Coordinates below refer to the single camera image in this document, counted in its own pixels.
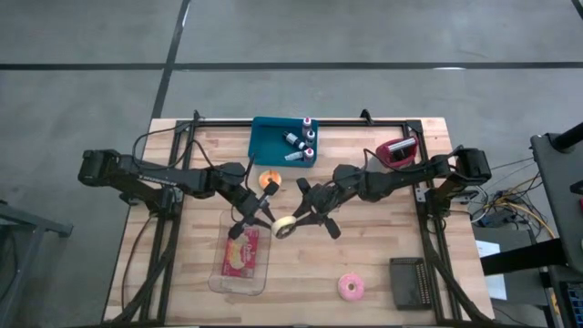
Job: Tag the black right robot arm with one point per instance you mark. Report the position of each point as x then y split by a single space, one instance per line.
410 175

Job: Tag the black perforated tray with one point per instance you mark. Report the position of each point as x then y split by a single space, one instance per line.
405 284

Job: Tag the orange glazed toy donut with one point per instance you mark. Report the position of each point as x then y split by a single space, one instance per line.
263 180
286 220

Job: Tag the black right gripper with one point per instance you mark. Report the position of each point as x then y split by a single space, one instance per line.
325 200

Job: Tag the black aluminium table frame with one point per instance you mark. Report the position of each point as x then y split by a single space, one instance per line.
164 255

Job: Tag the grey equipment cart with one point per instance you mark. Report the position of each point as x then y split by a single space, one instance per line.
560 191

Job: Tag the black bar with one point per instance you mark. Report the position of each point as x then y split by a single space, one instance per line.
524 257

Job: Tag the blue plastic bin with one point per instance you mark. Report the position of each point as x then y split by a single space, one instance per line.
268 146

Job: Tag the purple food colouring bottle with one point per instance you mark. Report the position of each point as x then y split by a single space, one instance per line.
306 123

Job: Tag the pink food colouring bottle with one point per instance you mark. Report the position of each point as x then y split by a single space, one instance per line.
309 153

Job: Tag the clear plastic container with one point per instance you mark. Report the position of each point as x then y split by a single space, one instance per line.
237 287

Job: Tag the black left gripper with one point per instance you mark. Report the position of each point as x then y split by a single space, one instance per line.
248 205

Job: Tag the pink sprinkled toy donut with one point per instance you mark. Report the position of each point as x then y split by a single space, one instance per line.
343 287

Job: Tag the red snack packet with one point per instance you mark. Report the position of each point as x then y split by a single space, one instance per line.
239 255

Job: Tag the blue crate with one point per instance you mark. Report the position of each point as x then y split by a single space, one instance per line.
576 300

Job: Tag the red-topped metal box grater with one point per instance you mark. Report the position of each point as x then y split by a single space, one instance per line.
396 155

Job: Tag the black food colouring bottle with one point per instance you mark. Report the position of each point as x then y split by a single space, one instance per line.
293 156
310 136
293 140

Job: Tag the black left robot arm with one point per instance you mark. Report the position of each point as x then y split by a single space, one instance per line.
150 175

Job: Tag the grey metal stand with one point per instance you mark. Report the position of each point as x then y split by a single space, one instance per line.
27 218

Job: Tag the white paper sheet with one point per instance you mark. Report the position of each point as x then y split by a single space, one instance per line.
486 248

